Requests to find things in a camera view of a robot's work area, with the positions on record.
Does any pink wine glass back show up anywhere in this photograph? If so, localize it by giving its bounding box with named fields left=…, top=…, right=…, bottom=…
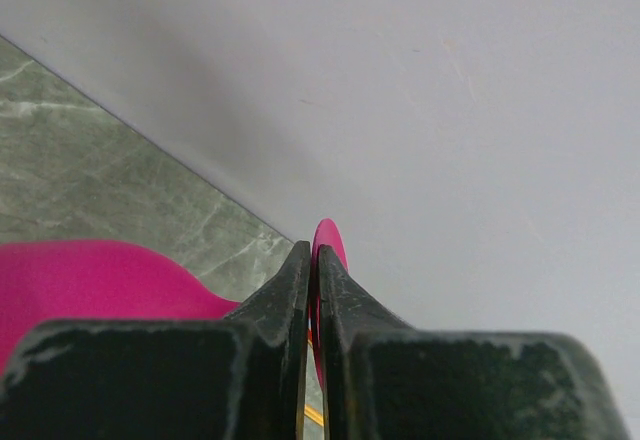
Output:
left=0, top=217, right=349, bottom=391

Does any gold wire glass rack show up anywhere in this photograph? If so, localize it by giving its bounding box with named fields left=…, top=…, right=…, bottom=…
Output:
left=304, top=330, right=324, bottom=427

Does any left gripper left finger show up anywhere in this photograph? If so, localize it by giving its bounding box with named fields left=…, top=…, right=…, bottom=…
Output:
left=1, top=241, right=311, bottom=439

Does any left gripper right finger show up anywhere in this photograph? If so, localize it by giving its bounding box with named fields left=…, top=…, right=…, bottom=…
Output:
left=316, top=246, right=629, bottom=439

